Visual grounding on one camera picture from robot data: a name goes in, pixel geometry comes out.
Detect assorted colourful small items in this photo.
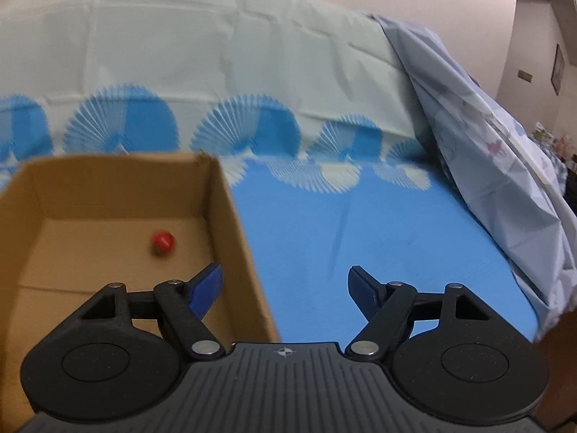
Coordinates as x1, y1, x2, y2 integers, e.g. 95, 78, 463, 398
531, 121, 577, 176

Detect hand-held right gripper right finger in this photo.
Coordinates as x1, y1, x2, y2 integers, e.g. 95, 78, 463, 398
345, 265, 493, 362

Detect light grey printed sheet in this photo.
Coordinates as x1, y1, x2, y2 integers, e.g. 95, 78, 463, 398
370, 13, 577, 340

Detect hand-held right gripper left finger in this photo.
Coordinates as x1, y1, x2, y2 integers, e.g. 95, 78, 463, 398
80, 263, 227, 363

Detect red cherry tomato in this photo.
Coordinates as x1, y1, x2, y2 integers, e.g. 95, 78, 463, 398
150, 230, 176, 255

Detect brown cardboard box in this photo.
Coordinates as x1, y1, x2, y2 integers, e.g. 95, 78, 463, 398
0, 152, 282, 433

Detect brown board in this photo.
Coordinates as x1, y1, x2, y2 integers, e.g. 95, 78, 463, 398
536, 306, 577, 432

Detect blue fan-patterned cloth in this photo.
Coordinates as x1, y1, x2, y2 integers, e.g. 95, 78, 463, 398
0, 0, 539, 344

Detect framed wall picture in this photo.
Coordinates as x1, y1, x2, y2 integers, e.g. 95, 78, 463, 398
551, 44, 566, 97

